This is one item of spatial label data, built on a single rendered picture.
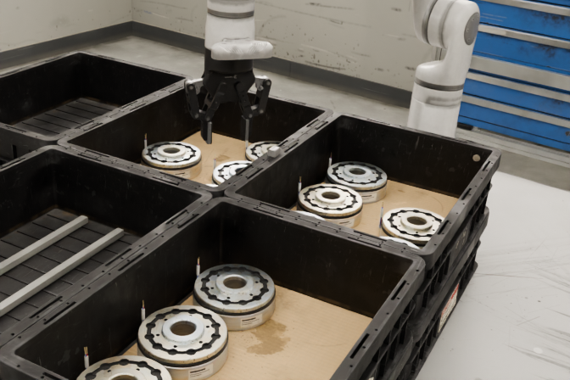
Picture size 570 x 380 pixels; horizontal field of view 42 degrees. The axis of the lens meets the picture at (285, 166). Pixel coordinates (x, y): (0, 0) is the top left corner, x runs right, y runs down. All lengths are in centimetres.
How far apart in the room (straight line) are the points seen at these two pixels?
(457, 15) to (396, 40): 279
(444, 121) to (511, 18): 159
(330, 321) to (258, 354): 11
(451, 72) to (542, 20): 159
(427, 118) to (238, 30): 46
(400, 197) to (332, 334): 41
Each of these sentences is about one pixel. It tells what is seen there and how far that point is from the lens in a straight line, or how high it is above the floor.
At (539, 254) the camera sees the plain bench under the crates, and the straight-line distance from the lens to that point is 147.
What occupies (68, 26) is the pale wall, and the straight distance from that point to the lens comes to 490.
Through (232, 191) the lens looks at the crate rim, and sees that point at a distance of 103.
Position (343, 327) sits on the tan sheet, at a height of 83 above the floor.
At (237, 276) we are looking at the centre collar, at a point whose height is 87.
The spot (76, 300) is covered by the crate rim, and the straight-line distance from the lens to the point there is 82.
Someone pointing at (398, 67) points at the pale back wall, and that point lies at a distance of 417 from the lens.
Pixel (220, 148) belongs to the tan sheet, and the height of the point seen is 83.
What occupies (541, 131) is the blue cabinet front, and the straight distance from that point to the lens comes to 305.
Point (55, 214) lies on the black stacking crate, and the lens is 120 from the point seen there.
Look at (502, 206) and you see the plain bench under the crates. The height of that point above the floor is 70.
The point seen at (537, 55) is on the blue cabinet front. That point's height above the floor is 66.
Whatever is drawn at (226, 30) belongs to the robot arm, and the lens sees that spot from 111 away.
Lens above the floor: 140
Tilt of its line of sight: 25 degrees down
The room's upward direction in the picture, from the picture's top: 4 degrees clockwise
